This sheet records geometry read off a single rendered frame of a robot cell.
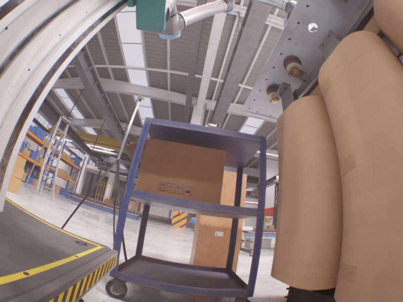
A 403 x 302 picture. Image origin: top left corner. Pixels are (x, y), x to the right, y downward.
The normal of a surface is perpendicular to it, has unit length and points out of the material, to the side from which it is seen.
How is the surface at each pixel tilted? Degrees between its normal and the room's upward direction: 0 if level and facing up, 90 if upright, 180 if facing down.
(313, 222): 90
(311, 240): 90
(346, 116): 90
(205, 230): 90
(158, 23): 180
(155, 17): 180
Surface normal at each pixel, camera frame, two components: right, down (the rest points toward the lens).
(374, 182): -0.98, -0.18
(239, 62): -0.14, 0.91
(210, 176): 0.08, -0.39
